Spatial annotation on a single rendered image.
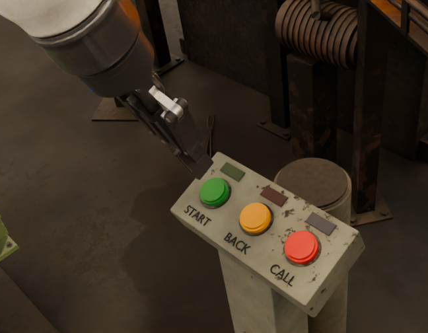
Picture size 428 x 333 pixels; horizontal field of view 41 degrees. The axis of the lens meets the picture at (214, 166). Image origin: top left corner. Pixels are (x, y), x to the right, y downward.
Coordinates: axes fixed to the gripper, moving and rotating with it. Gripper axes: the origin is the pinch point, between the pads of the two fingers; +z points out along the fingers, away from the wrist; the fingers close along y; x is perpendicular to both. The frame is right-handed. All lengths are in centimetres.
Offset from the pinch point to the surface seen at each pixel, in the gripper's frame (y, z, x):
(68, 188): 87, 68, 13
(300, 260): -15.5, 9.0, 2.1
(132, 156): 83, 76, -8
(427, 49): -7.8, 17.5, -36.7
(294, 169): 0.9, 22.9, -12.0
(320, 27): 26, 37, -48
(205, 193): 0.9, 8.5, 1.6
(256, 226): -8.4, 8.6, 1.6
